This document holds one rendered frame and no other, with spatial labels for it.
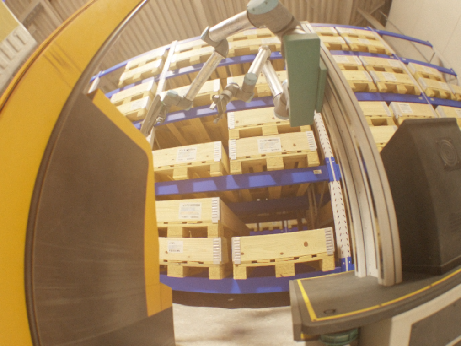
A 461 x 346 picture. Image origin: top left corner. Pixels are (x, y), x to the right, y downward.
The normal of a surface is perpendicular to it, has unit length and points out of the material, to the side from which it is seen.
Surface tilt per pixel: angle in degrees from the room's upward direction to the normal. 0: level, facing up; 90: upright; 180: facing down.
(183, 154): 90
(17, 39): 90
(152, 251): 90
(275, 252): 90
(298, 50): 180
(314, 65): 180
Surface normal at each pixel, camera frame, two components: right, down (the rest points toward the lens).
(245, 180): -0.19, -0.37
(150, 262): 0.98, -0.10
